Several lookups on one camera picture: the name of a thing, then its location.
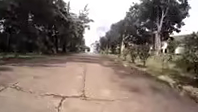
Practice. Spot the small leafy bush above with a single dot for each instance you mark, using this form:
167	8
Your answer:
141	52

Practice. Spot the row of dark trees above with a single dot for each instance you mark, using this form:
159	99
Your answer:
29	20

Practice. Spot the pale building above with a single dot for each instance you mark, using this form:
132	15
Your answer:
178	44

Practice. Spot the cracked grey concrete road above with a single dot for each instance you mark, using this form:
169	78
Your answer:
98	78

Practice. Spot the grass verge with shrubs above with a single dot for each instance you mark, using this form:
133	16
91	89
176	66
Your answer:
159	67

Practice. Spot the shaded grass verge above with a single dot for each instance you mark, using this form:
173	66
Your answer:
6	56

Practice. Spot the row of tall trees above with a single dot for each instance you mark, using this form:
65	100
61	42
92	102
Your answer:
149	18

